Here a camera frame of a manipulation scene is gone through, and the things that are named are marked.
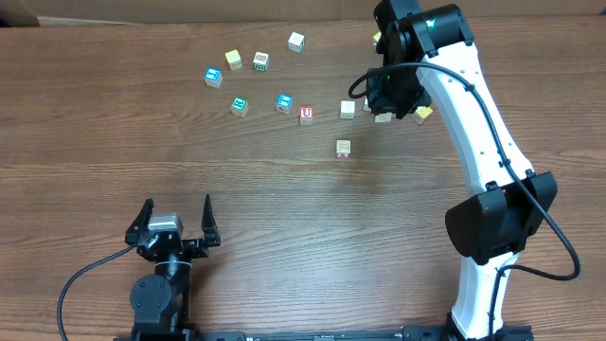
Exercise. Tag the white block top centre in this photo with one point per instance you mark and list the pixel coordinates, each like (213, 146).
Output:
(296, 42)

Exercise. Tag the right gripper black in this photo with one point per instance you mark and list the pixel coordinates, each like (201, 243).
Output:
(381, 101)

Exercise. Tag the white patterned block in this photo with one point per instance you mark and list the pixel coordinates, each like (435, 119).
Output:
(366, 106)

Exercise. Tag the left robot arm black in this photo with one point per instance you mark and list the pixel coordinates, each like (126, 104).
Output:
(161, 300)

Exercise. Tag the white block green side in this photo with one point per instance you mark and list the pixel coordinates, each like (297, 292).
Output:
(261, 61)

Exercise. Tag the blue block centre left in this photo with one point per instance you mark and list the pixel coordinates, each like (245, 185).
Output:
(284, 103)

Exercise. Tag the red U block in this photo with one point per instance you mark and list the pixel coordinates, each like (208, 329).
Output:
(306, 115)

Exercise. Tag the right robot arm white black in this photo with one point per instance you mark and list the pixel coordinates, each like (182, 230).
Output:
(429, 57)

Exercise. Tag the yellow 8 block top right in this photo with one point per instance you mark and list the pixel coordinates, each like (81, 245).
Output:
(376, 39)

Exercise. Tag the yellow block top left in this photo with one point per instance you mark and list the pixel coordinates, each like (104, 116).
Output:
(233, 59)

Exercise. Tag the blue L block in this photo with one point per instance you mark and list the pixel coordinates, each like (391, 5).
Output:
(343, 148)

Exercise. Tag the blue block far left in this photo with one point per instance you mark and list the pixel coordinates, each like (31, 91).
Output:
(213, 77)

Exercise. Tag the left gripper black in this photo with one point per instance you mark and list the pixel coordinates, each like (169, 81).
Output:
(199, 248)

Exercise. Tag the green R block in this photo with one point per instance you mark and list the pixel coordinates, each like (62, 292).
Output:
(239, 106)

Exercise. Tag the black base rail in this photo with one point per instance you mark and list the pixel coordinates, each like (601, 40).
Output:
(326, 335)

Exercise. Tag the white block red C side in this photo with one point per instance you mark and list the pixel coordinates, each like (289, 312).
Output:
(382, 118)

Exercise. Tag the plain white block centre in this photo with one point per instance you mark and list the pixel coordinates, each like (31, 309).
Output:
(347, 109)

